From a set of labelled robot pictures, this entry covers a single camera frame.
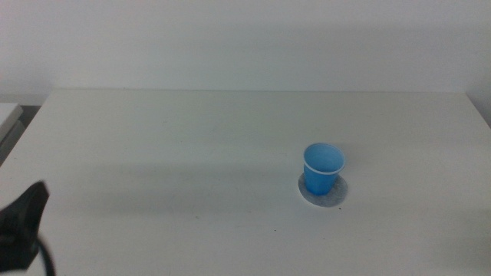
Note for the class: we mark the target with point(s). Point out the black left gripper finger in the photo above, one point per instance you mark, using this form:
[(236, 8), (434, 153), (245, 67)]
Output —
[(35, 197)]

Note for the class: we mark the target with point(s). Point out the blue plastic cup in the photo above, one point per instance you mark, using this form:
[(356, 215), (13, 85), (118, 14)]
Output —
[(320, 180)]

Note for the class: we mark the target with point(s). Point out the round grey cup mat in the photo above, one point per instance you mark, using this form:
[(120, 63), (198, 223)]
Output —
[(340, 193)]

